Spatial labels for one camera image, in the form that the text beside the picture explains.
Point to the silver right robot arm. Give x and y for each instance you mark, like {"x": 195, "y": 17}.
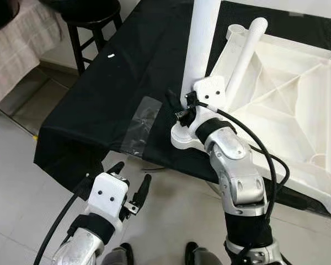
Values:
{"x": 237, "y": 165}

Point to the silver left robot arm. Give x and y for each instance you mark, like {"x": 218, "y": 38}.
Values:
{"x": 77, "y": 251}

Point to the clear plastic bag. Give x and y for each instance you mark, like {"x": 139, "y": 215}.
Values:
{"x": 142, "y": 124}

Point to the black tablecloth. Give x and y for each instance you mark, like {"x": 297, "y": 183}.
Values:
{"x": 132, "y": 55}

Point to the grey robot right foot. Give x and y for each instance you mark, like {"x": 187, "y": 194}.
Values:
{"x": 203, "y": 256}

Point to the black plastic bag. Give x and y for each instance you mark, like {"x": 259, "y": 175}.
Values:
{"x": 0, "y": 14}

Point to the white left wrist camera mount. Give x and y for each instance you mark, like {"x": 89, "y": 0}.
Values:
{"x": 107, "y": 193}

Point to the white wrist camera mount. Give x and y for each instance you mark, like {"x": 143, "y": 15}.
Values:
{"x": 209, "y": 91}
{"x": 107, "y": 193}

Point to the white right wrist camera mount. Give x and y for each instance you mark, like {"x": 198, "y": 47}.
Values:
{"x": 209, "y": 91}

